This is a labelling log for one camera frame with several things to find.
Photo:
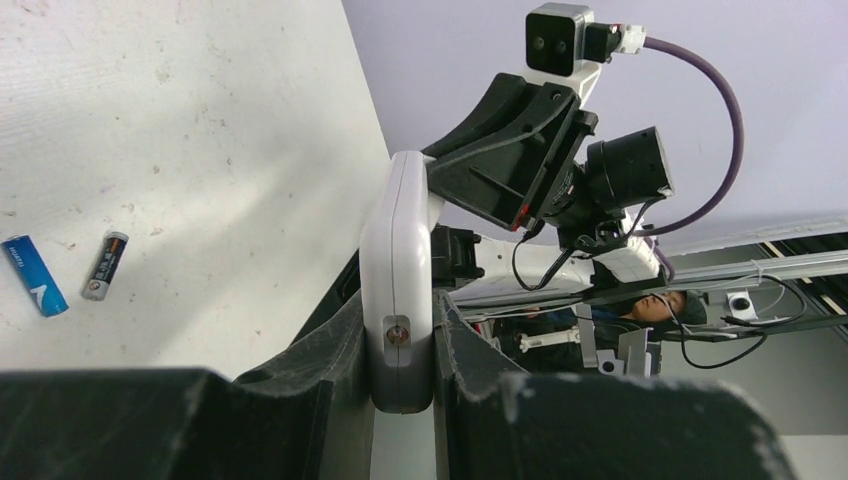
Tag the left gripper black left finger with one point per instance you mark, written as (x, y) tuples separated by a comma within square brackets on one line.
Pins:
[(304, 414)]

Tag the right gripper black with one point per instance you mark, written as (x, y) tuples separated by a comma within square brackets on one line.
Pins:
[(504, 165)]

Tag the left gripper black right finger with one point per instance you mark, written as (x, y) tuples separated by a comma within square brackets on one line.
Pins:
[(494, 420)]

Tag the white remote control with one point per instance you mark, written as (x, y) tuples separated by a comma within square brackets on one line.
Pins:
[(395, 262)]

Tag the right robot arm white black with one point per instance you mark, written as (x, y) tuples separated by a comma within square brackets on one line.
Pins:
[(629, 171)]

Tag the person in background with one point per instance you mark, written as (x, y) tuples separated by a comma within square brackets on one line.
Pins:
[(659, 312)]

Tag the black orange battery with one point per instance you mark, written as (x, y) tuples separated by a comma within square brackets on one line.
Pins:
[(104, 268)]

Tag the blue battery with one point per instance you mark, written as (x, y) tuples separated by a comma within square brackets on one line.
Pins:
[(35, 276)]

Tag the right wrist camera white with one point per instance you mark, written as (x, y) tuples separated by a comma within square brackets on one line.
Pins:
[(566, 46)]

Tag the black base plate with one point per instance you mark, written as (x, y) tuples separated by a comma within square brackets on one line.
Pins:
[(344, 287)]

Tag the overhead camera on frame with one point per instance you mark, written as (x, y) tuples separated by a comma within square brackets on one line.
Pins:
[(740, 306)]

